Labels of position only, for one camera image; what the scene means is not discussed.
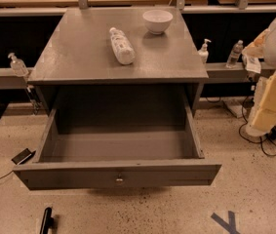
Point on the white pump dispenser bottle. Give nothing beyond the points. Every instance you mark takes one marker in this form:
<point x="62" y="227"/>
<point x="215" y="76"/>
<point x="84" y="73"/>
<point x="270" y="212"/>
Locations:
<point x="203" y="52"/>

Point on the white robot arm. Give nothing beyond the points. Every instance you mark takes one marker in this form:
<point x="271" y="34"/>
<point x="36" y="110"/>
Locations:
<point x="263" y="47"/>

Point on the grey drawer cabinet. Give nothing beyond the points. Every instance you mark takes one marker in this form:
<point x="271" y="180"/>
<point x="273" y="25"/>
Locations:
<point x="116" y="69"/>

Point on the black object bottom floor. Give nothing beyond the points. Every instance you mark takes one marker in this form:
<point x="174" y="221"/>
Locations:
<point x="47" y="223"/>

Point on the black power adapter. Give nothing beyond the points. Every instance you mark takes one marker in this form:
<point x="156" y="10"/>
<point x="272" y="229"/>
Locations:
<point x="22" y="157"/>

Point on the white ceramic bowl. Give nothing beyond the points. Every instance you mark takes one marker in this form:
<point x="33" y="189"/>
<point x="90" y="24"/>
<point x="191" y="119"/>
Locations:
<point x="157" y="21"/>

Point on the open grey top drawer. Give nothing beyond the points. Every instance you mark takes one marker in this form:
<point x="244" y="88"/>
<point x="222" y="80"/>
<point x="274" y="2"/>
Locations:
<point x="149" y="142"/>

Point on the clear soap pump bottle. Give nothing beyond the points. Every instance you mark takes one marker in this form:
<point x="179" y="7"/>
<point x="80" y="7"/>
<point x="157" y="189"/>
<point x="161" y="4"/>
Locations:
<point x="18" y="66"/>

